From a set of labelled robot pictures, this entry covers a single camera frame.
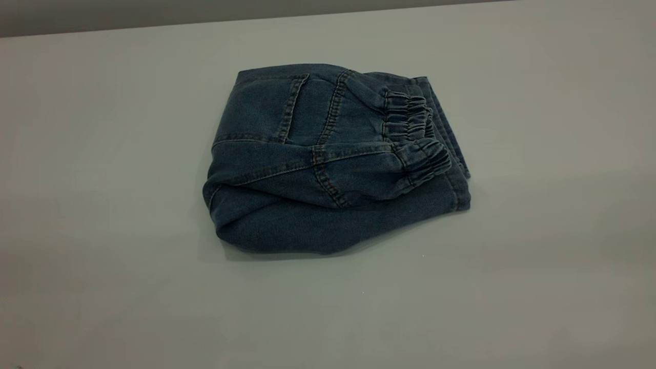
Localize blue denim pants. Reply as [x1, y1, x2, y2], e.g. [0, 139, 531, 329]
[202, 63, 472, 255]

